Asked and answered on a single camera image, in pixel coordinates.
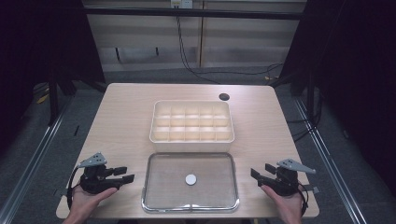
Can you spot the black metal stand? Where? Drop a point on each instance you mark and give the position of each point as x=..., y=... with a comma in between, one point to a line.
x=53, y=99

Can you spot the metal floor rail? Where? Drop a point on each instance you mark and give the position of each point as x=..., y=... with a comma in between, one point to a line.
x=330, y=158
x=29, y=165

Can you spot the person's right hand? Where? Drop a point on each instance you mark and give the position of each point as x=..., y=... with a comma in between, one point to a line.
x=285, y=203

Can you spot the small black floor strip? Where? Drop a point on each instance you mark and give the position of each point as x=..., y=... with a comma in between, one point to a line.
x=76, y=130

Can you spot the dark round table grommet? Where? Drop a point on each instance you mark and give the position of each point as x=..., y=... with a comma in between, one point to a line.
x=224, y=96

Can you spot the dark curtain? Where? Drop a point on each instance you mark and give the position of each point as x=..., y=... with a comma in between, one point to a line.
x=351, y=77
x=43, y=46

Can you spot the yellow floor object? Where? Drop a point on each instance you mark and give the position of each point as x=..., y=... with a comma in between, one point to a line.
x=43, y=99

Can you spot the person's left hand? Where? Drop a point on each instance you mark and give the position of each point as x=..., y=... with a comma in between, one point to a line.
x=88, y=200

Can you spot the clear lid with white knob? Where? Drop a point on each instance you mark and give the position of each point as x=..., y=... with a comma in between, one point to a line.
x=190, y=183

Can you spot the black horizontal bar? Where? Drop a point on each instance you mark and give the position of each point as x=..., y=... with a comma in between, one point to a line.
x=193, y=13

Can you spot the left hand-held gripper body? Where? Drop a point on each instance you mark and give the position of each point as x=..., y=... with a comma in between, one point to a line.
x=93, y=180

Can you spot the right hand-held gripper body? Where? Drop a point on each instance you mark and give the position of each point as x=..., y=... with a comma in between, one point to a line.
x=288, y=179

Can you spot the white compartment storage box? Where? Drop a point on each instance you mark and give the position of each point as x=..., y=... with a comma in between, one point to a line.
x=191, y=124

